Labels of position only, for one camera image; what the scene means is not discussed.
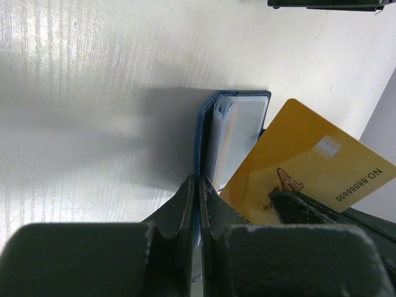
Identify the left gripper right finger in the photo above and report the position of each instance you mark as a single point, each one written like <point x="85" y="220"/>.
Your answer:
<point x="243" y="259"/>

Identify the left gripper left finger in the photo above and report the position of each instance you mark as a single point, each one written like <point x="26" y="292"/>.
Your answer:
<point x="149" y="258"/>

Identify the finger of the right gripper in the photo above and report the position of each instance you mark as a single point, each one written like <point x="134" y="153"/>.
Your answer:
<point x="297" y="208"/>

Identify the grey credit card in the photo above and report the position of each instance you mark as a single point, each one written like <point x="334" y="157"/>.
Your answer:
<point x="245" y="132"/>

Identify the blue leather card holder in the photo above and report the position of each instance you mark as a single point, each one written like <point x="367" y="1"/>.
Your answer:
<point x="213" y="133"/>

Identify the black plastic card rack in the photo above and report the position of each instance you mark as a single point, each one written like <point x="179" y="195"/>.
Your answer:
<point x="333" y="5"/>

